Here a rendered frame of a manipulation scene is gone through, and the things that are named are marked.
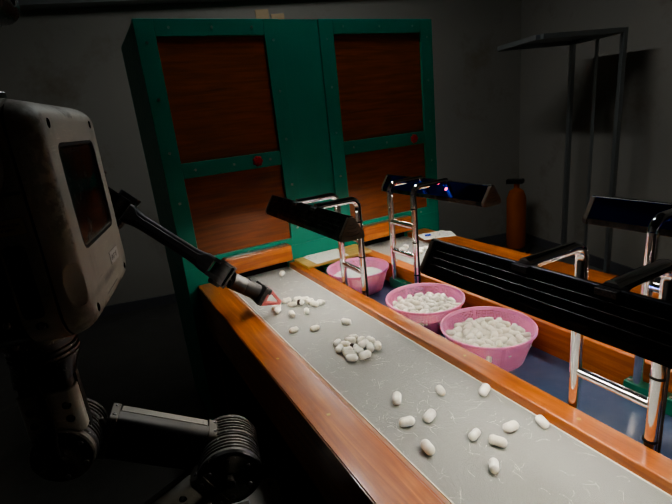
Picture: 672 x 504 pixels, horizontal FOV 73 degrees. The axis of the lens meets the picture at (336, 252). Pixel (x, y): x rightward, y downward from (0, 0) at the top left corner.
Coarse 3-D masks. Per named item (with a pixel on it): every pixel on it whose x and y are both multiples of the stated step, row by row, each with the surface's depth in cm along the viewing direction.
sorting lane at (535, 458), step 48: (288, 288) 183; (288, 336) 142; (336, 336) 139; (384, 336) 136; (336, 384) 114; (384, 384) 112; (432, 384) 110; (480, 384) 108; (384, 432) 95; (432, 432) 94; (528, 432) 91; (432, 480) 82; (480, 480) 81; (528, 480) 80; (576, 480) 79; (624, 480) 78
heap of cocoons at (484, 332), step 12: (456, 324) 138; (468, 324) 137; (480, 324) 140; (492, 324) 137; (504, 324) 136; (516, 324) 135; (456, 336) 132; (468, 336) 130; (480, 336) 130; (492, 336) 130; (504, 336) 128; (516, 336) 128; (528, 336) 128
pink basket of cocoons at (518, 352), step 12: (456, 312) 141; (468, 312) 142; (480, 312) 142; (492, 312) 141; (516, 312) 136; (444, 324) 136; (528, 324) 132; (468, 348) 121; (480, 348) 119; (492, 348) 118; (504, 348) 117; (516, 348) 119; (528, 348) 122; (492, 360) 120; (504, 360) 120; (516, 360) 122
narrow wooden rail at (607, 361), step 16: (368, 256) 208; (384, 256) 203; (400, 272) 188; (464, 304) 157; (480, 304) 150; (496, 304) 144; (544, 320) 130; (544, 336) 130; (560, 336) 125; (560, 352) 126; (592, 352) 117; (608, 352) 113; (624, 352) 110; (592, 368) 118; (608, 368) 114; (624, 368) 111
